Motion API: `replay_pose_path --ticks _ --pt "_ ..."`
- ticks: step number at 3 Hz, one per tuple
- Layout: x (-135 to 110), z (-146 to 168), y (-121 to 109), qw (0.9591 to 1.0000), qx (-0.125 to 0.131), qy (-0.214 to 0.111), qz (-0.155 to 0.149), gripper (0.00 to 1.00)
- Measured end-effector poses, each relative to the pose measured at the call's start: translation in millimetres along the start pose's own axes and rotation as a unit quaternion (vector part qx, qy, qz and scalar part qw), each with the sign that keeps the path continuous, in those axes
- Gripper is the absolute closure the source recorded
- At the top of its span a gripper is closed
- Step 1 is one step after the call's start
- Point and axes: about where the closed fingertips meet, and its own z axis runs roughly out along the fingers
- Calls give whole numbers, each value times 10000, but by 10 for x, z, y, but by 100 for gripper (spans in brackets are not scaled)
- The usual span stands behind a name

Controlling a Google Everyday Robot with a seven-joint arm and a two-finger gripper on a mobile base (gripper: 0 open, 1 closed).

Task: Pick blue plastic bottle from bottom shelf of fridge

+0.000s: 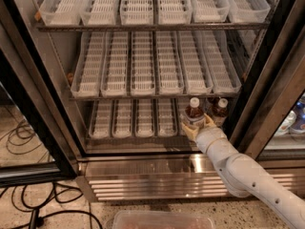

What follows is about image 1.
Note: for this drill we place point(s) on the blue white bottles behind glass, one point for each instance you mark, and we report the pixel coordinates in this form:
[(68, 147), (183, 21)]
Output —
[(294, 123)]

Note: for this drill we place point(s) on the clear plastic bin on floor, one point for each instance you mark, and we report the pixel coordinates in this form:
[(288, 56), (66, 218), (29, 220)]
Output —
[(135, 219)]

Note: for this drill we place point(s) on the left fridge door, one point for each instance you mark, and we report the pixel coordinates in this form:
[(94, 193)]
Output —
[(34, 66)]

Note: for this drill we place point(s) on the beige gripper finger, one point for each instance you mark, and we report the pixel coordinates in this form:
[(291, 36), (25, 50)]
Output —
[(209, 121), (190, 131)]

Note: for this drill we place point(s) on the brown bottle blue label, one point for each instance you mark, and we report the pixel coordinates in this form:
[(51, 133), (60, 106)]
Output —
[(193, 114), (219, 111)]

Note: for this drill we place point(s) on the right fridge glass door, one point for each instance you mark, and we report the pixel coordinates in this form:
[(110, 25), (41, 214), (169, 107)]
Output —
[(272, 76)]

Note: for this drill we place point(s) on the stainless steel fridge base grille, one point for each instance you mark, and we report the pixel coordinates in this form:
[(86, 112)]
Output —
[(149, 177)]

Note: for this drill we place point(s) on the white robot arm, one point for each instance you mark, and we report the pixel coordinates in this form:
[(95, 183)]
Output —
[(242, 175)]

